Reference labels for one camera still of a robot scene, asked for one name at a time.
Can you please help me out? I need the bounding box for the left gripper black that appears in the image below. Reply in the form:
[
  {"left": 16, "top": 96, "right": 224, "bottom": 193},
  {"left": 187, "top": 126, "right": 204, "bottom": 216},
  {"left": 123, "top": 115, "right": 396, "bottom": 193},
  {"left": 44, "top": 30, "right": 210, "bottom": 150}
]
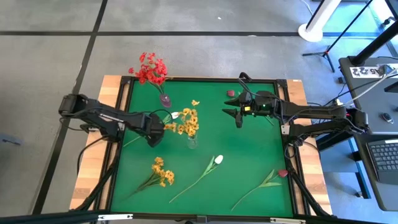
[{"left": 141, "top": 113, "right": 166, "bottom": 148}]

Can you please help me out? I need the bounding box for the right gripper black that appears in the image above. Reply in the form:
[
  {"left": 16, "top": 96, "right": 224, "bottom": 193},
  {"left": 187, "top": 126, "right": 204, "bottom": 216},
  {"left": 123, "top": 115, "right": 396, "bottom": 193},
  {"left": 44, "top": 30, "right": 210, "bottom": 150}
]
[{"left": 221, "top": 90, "right": 279, "bottom": 129}]

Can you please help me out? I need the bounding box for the yellow artificial flower bunch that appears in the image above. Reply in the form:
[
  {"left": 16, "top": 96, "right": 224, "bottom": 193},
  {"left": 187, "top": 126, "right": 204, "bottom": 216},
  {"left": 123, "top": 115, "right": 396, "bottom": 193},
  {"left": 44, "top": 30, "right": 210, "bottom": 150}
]
[
  {"left": 129, "top": 156, "right": 175, "bottom": 198},
  {"left": 164, "top": 99, "right": 200, "bottom": 141}
]

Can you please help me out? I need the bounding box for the red artificial flower bunch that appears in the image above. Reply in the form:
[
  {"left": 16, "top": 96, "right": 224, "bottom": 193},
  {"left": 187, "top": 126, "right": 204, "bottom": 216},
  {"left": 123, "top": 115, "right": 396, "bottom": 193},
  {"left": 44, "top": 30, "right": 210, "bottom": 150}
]
[
  {"left": 128, "top": 52, "right": 159, "bottom": 86},
  {"left": 146, "top": 57, "right": 169, "bottom": 96}
]

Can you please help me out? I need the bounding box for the clear glass vase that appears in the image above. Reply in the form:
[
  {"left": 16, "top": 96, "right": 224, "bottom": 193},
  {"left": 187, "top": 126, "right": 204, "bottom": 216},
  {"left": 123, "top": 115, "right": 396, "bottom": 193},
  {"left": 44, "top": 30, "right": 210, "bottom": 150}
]
[{"left": 186, "top": 134, "right": 199, "bottom": 150}]

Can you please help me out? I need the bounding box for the purple ribbed glass vase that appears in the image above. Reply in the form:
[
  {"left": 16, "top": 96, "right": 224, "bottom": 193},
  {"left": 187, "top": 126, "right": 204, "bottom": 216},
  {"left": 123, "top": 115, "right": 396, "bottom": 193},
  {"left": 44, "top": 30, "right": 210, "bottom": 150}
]
[{"left": 159, "top": 93, "right": 172, "bottom": 109}]

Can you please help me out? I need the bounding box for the green table mat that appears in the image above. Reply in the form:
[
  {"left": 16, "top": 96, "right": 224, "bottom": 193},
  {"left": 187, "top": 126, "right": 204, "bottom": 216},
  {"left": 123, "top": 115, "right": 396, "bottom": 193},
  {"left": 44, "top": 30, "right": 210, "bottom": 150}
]
[{"left": 110, "top": 79, "right": 295, "bottom": 218}]

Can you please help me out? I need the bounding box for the thin black tripod stand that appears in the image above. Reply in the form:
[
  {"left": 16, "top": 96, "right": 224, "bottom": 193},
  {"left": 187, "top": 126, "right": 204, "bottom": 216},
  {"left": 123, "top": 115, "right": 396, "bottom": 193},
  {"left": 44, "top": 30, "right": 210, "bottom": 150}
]
[{"left": 302, "top": 0, "right": 376, "bottom": 73}]

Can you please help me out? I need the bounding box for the white stand with round base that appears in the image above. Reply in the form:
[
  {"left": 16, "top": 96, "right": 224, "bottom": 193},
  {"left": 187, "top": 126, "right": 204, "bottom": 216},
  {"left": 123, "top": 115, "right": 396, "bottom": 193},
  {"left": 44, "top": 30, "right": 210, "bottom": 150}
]
[{"left": 297, "top": 0, "right": 343, "bottom": 43}]

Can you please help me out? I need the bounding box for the black rig beam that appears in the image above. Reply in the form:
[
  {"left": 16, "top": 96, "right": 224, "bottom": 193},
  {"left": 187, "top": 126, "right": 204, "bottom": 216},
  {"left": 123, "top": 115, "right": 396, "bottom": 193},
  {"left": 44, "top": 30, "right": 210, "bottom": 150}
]
[{"left": 0, "top": 210, "right": 109, "bottom": 224}]

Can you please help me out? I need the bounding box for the white paper label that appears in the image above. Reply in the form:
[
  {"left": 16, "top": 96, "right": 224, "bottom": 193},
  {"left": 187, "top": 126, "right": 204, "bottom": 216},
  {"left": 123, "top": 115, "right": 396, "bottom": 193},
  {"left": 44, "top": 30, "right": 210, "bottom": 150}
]
[{"left": 349, "top": 65, "right": 384, "bottom": 78}]

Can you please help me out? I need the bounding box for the dark grey desk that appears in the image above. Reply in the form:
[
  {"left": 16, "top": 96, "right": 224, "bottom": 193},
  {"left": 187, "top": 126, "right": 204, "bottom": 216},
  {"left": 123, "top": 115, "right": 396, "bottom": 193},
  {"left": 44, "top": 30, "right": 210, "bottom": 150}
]
[{"left": 338, "top": 57, "right": 398, "bottom": 135}]

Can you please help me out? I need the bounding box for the grey floor object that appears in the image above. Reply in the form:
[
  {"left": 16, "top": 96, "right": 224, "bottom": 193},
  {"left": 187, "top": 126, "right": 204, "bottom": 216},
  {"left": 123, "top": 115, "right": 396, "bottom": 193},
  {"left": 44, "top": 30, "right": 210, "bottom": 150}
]
[{"left": 0, "top": 133, "right": 24, "bottom": 146}]

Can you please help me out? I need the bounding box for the blue desk leg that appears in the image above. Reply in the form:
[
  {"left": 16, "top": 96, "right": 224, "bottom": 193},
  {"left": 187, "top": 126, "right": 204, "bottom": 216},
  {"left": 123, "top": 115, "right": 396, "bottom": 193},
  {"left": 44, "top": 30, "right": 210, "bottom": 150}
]
[{"left": 348, "top": 136, "right": 373, "bottom": 200}]

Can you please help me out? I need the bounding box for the thick black pole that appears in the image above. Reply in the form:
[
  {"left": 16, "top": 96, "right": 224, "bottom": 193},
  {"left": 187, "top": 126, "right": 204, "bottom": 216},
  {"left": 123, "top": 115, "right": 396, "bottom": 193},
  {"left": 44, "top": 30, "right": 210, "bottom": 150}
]
[{"left": 350, "top": 21, "right": 398, "bottom": 67}]

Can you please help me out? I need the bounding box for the laptop keyboard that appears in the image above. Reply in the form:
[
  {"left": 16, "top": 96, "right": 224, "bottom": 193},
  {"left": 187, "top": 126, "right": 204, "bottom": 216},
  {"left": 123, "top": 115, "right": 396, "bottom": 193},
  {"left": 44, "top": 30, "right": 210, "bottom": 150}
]
[{"left": 366, "top": 138, "right": 398, "bottom": 185}]

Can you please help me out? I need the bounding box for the grey laptop desk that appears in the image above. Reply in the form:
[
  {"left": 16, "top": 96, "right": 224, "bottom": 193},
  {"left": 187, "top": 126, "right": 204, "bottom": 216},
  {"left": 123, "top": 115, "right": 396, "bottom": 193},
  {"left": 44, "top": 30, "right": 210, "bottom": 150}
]
[{"left": 354, "top": 133, "right": 398, "bottom": 212}]

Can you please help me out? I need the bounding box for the black aluminium table frame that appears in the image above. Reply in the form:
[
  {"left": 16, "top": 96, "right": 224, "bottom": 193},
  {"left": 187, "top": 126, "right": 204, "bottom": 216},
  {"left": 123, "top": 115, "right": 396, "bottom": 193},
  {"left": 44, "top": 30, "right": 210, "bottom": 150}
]
[{"left": 95, "top": 75, "right": 307, "bottom": 222}]

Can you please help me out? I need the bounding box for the silver metal bracket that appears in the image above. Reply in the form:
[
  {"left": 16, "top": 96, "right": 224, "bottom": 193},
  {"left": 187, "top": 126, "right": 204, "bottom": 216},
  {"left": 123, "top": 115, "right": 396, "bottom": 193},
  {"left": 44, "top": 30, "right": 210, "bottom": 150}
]
[
  {"left": 98, "top": 213, "right": 134, "bottom": 222},
  {"left": 269, "top": 217, "right": 307, "bottom": 224}
]

